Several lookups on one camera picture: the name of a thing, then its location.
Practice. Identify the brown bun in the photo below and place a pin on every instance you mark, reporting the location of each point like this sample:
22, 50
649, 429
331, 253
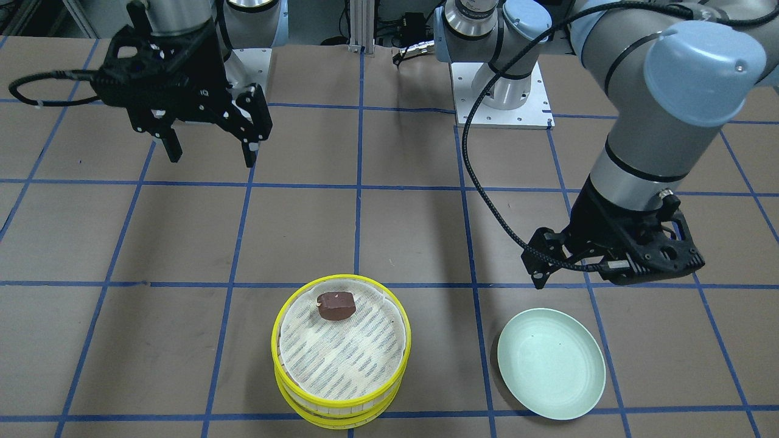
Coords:
336, 305

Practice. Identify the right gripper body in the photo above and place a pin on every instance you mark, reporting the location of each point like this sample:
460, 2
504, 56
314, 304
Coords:
196, 68

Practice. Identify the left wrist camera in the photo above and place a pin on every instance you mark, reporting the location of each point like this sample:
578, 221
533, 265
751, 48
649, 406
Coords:
645, 247

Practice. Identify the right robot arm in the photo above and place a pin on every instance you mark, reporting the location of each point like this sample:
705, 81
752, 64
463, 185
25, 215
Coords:
238, 24

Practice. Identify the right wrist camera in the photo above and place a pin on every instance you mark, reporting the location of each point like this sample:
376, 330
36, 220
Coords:
122, 64

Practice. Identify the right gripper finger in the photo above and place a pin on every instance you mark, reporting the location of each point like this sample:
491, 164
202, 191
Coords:
252, 102
170, 141

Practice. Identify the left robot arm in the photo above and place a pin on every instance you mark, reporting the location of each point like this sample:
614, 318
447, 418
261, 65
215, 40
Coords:
676, 72

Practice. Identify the yellow bamboo steamer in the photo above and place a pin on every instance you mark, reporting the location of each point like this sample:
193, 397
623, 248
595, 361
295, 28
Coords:
341, 364
347, 417

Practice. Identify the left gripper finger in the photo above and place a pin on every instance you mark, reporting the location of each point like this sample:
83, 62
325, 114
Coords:
548, 251

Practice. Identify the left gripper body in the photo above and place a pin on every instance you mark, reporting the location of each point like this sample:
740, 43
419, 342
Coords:
591, 214

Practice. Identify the aluminium frame post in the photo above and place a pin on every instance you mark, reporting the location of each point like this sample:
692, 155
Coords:
362, 26

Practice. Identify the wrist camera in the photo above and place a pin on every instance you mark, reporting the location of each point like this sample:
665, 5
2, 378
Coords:
645, 247
122, 64

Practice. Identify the green plate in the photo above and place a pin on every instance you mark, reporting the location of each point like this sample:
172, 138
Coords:
551, 364

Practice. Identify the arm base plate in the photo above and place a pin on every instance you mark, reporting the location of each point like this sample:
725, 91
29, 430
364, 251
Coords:
247, 67
520, 103

